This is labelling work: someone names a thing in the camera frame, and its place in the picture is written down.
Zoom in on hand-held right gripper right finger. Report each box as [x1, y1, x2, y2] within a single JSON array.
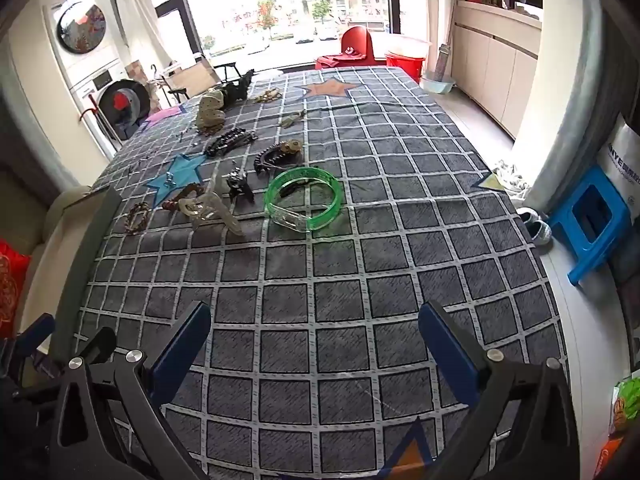
[[419, 301, 591, 480]]

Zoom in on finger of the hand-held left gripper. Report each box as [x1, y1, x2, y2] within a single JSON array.
[[82, 326, 119, 366], [0, 312, 56, 402]]

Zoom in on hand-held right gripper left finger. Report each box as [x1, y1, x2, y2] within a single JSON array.
[[52, 301, 212, 480]]

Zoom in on brown cord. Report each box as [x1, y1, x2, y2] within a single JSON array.
[[161, 182, 206, 214]]

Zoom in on green translucent bangle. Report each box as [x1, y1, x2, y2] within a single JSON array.
[[264, 166, 344, 234]]

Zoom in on red embroidered cushion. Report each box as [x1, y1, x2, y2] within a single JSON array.
[[0, 238, 32, 339]]

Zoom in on beige sofa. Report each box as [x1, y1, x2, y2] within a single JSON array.
[[0, 185, 94, 343]]

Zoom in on clear hair claw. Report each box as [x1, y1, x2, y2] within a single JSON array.
[[177, 191, 247, 239]]

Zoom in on grey shoes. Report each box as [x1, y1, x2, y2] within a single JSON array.
[[516, 206, 554, 247]]

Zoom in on black claw hair clip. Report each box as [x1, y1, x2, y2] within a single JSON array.
[[222, 160, 256, 206]]

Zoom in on blue plastic stool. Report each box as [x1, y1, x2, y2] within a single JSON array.
[[546, 165, 634, 287]]

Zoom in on green snack packet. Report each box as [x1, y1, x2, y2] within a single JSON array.
[[606, 376, 640, 437]]

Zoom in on black beaded hair clip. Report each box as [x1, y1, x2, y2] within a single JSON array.
[[203, 128, 259, 157]]

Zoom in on red broom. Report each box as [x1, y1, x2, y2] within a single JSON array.
[[75, 91, 122, 152]]

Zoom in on white washing machine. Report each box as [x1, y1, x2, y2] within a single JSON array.
[[70, 57, 152, 147]]

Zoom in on olive hair clip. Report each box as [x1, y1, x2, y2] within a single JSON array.
[[278, 108, 309, 130]]

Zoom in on white printed bag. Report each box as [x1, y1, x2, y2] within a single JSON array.
[[601, 112, 640, 202]]

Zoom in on black ribbon hair bow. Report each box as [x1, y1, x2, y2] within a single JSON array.
[[219, 68, 256, 106]]

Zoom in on light blue basin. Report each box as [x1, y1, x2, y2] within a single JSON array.
[[418, 73, 457, 96]]

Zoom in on grey curtain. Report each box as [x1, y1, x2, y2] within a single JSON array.
[[511, 0, 640, 223]]

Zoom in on folding chair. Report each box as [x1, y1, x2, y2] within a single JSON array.
[[160, 51, 237, 104]]

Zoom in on red bucket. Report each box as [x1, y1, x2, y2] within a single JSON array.
[[384, 36, 432, 79]]

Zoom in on white cabinet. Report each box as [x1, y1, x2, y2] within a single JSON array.
[[446, 0, 544, 139]]

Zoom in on white dryer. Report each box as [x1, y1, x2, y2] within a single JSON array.
[[42, 0, 127, 92]]

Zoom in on red cloth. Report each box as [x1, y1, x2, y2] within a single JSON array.
[[314, 52, 389, 71]]

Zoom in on red chair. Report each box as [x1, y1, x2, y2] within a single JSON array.
[[339, 24, 384, 62]]

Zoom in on white curtain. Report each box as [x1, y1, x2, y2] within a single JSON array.
[[106, 0, 174, 62]]

